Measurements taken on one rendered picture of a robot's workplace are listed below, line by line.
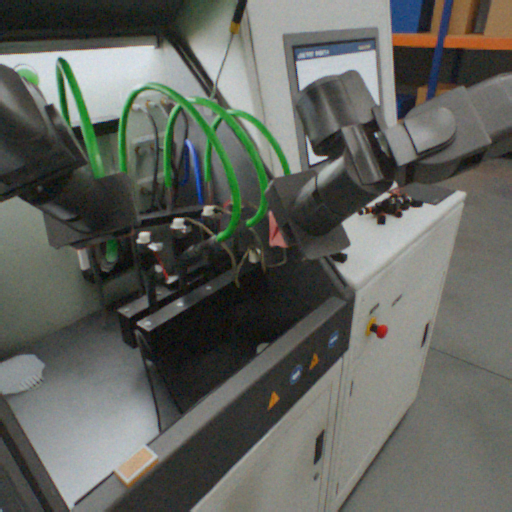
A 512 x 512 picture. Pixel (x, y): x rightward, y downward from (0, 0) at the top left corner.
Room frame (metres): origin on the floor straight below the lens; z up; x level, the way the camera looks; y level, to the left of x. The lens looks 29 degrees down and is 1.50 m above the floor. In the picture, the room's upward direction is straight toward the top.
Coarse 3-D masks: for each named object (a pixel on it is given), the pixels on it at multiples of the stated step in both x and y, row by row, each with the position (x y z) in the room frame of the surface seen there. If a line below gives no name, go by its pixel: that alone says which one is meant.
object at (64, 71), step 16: (64, 64) 0.64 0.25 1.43; (64, 80) 0.77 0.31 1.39; (64, 96) 0.79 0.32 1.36; (80, 96) 0.58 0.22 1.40; (64, 112) 0.80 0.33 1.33; (80, 112) 0.56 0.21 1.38; (96, 144) 0.54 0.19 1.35; (96, 160) 0.52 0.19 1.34; (96, 176) 0.51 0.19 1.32; (112, 240) 0.50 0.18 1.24; (112, 256) 0.52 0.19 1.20
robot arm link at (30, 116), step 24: (0, 72) 0.28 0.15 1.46; (0, 96) 0.25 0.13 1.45; (24, 96) 0.30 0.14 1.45; (0, 120) 0.25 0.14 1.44; (24, 120) 0.27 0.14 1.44; (48, 120) 0.32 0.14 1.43; (0, 144) 0.26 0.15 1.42; (24, 144) 0.28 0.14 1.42; (48, 144) 0.30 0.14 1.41; (0, 168) 0.29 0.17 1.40; (24, 168) 0.32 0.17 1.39; (48, 168) 0.34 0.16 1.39; (0, 192) 0.32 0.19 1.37
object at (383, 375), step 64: (192, 0) 1.12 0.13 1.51; (256, 0) 1.09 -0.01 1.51; (320, 0) 1.27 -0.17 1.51; (384, 0) 1.54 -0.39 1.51; (256, 64) 1.04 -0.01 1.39; (384, 64) 1.49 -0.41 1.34; (256, 128) 1.00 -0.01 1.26; (448, 256) 1.31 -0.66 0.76; (384, 320) 0.95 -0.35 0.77; (384, 384) 1.02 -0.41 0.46
